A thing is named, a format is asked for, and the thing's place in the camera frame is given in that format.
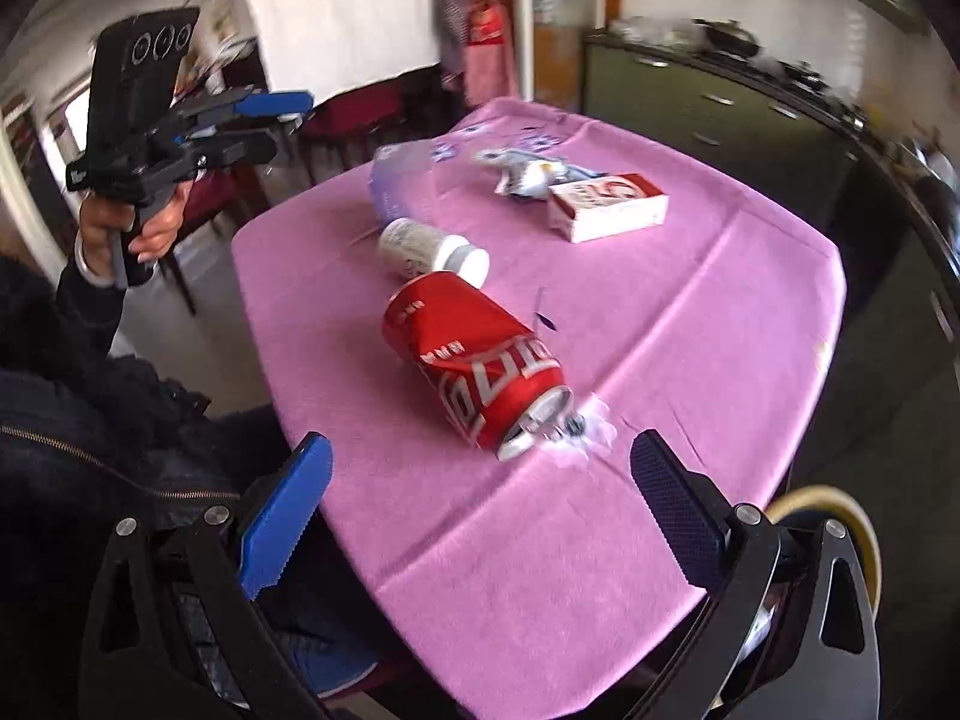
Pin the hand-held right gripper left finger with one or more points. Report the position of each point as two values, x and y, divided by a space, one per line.
289 517

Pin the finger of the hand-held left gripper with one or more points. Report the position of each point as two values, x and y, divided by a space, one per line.
274 103
240 150

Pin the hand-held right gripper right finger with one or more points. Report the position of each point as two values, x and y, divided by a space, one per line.
675 510

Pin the purple translucent box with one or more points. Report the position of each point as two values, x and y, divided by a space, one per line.
401 180

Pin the blue bin with yellow rim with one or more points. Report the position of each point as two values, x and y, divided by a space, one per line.
829 499

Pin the white pill bottle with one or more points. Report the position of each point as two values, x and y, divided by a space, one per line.
420 244

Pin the red soda can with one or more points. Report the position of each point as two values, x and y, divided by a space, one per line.
465 352

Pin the red and white carton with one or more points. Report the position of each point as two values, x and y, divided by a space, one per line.
607 206

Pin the person's left forearm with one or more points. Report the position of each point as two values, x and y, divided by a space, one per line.
90 307

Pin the person's left hand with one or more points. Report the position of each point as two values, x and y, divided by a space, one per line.
161 229

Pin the red wooden chair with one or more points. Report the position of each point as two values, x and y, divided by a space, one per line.
352 120

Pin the white hanging sheet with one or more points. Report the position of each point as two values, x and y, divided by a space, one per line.
337 15

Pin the pink floral tablecloth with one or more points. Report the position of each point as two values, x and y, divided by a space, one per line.
637 360

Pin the person's dark jacket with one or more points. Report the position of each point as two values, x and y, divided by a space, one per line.
90 435

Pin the red checked apron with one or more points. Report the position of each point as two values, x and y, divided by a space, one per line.
480 30

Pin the printed glass sliding door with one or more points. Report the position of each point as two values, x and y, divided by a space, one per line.
570 7

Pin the green base cabinets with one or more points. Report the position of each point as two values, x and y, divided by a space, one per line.
750 135

